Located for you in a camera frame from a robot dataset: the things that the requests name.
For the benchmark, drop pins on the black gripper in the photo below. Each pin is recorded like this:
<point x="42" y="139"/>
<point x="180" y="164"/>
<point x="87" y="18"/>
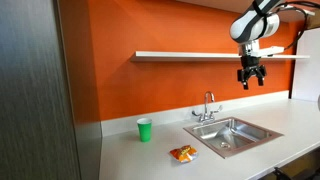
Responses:
<point x="250" y="65"/>

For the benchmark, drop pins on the orange Cheetos snack packet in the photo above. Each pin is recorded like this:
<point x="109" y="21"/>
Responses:
<point x="184" y="153"/>

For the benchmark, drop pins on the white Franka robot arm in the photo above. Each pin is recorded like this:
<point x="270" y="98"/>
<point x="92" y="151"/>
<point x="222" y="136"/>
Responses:
<point x="253" y="20"/>

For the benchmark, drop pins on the white refrigerator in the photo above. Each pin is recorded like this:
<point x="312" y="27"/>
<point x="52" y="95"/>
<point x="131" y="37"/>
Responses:
<point x="308" y="66"/>

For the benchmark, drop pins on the stainless steel sink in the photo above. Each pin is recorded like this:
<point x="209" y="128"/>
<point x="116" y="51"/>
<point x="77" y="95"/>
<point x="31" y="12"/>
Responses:
<point x="233" y="136"/>

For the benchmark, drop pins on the round metal sink drain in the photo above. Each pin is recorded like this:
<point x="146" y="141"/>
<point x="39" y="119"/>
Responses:
<point x="225" y="145"/>

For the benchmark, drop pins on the green plastic cup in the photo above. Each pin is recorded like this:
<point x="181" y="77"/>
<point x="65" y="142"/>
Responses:
<point x="144" y="131"/>

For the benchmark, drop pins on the dark wood cabinet panel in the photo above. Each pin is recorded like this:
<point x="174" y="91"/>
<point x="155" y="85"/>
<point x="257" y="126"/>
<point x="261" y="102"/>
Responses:
<point x="33" y="100"/>

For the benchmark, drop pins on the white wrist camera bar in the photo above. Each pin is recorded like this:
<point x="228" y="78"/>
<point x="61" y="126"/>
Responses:
<point x="271" y="51"/>

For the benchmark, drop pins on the long white wall shelf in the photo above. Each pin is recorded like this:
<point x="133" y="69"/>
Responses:
<point x="186" y="56"/>

